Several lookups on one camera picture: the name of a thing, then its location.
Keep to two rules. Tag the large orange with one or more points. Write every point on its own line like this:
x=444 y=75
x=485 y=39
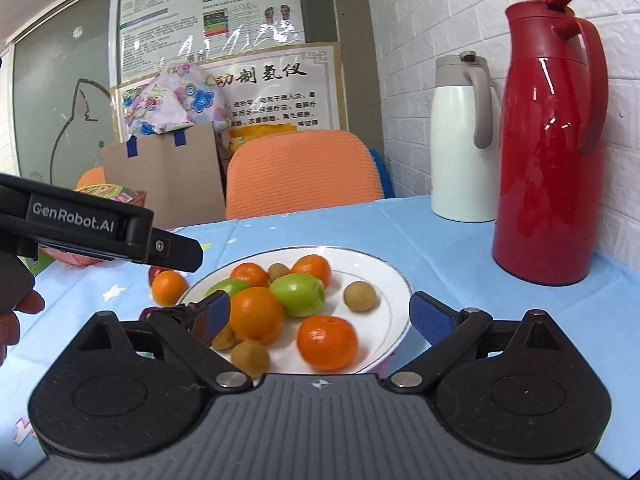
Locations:
x=311 y=269
x=256 y=314

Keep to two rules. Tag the framed text sign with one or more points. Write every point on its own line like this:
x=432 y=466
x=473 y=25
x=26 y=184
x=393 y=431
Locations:
x=280 y=95

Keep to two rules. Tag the cardboard box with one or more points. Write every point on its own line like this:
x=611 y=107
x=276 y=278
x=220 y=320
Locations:
x=170 y=180

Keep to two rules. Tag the small mandarin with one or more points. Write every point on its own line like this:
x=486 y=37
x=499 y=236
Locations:
x=249 y=274
x=169 y=287

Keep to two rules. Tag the red thermos jug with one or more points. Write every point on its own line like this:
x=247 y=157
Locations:
x=540 y=185

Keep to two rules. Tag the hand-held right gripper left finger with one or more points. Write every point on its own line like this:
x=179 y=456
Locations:
x=212 y=315

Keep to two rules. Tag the glass panel with cat drawing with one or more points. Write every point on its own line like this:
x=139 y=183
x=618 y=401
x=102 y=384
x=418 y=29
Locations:
x=45 y=85

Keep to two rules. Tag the mandarin with green stem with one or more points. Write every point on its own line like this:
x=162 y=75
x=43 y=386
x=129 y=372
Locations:
x=327 y=342

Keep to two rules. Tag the green jujube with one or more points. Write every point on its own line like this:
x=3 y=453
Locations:
x=227 y=286
x=299 y=294

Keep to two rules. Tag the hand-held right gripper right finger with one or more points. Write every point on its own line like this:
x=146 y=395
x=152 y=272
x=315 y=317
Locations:
x=432 y=316

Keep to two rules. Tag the orange chair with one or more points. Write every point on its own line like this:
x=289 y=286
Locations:
x=300 y=180
x=91 y=179

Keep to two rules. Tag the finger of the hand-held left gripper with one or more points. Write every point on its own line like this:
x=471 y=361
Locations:
x=75 y=251
x=177 y=252

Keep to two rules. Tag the blue printed tablecloth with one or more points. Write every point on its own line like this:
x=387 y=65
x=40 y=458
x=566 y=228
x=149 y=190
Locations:
x=450 y=260

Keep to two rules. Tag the person's left hand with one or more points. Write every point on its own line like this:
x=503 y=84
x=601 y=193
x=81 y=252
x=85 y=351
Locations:
x=10 y=327

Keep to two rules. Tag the white thermos jug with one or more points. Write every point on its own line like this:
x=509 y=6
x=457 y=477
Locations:
x=457 y=160

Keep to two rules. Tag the floral cloth bundle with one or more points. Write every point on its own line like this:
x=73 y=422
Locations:
x=170 y=100

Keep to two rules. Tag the white plate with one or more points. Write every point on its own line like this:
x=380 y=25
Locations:
x=380 y=320

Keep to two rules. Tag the wall poster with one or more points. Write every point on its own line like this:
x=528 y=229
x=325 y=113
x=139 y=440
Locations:
x=165 y=15

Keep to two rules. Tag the yellow bag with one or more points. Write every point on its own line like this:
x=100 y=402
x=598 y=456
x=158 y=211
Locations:
x=260 y=132

